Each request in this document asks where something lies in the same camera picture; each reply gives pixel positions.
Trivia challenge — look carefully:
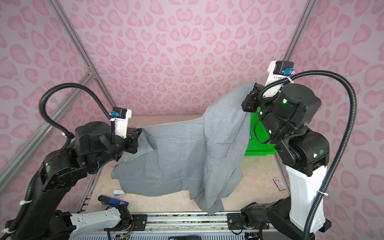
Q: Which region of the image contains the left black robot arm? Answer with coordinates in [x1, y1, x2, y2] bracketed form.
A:
[1, 122, 142, 240]

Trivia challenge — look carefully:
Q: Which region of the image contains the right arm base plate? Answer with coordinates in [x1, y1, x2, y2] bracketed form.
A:
[227, 213, 270, 230]

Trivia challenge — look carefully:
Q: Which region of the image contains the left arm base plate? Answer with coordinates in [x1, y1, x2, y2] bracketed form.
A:
[104, 214, 148, 232]

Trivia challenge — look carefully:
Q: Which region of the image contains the small white device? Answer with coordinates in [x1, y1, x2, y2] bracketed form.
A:
[113, 189, 126, 197]

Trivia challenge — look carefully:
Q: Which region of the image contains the left corner aluminium post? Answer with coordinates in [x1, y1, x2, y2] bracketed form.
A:
[47, 0, 116, 107]

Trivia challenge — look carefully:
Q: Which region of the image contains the blue black tool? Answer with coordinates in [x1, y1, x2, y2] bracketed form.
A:
[98, 195, 129, 207]

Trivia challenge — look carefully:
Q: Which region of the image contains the right corner aluminium post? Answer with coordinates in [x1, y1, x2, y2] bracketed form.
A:
[283, 0, 318, 61]

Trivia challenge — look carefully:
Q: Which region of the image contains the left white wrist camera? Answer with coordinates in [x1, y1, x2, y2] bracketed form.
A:
[111, 107, 132, 139]

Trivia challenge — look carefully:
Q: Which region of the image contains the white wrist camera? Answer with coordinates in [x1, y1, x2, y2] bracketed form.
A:
[111, 107, 132, 139]
[263, 61, 294, 98]

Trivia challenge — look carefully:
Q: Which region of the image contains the red white label card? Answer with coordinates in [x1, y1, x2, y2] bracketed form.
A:
[273, 177, 287, 191]

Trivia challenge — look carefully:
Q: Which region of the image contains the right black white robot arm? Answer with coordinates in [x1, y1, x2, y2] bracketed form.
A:
[241, 83, 329, 240]

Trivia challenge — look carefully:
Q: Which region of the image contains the diagonal aluminium frame bar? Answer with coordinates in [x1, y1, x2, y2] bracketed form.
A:
[1, 70, 95, 193]

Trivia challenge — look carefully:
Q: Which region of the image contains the grey long sleeve shirt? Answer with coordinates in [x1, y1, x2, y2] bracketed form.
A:
[111, 83, 254, 215]

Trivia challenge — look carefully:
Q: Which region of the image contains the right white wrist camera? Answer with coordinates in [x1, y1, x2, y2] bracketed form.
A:
[263, 61, 294, 98]

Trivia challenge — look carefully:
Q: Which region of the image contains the corner aluminium post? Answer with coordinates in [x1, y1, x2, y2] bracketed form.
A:
[47, 0, 116, 107]
[283, 0, 318, 61]

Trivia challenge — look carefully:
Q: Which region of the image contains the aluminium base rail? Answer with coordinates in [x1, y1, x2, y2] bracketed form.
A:
[56, 209, 319, 240]

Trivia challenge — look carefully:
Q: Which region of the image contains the green plastic basket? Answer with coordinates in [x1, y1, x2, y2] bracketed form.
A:
[245, 113, 277, 157]

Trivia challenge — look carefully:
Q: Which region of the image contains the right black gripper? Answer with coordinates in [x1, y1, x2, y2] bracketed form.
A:
[242, 79, 290, 140]

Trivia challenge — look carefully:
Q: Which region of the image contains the right black corrugated cable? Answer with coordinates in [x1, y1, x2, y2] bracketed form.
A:
[259, 70, 358, 240]

